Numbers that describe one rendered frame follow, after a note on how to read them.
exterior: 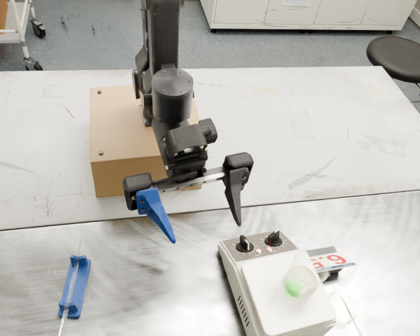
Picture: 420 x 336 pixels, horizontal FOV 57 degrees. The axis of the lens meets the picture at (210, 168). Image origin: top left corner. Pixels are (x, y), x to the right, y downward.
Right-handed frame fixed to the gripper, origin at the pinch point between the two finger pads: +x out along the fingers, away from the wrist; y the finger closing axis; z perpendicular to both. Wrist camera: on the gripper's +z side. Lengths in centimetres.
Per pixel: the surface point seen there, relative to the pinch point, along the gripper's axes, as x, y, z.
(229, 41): -198, 95, -137
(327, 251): 4.3, 26.3, -21.8
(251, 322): 13.4, 5.1, -14.1
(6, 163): -31.9, -30.5, -22.2
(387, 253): 8.0, 38.6, -22.6
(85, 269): -3.9, -17.9, -19.2
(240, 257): 2.9, 7.5, -15.0
